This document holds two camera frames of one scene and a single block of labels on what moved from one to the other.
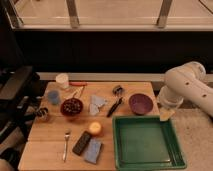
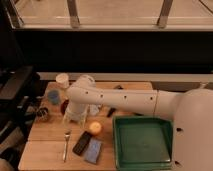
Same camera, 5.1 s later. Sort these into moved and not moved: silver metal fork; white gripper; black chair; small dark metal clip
Moved: white gripper
Not moved: silver metal fork; small dark metal clip; black chair
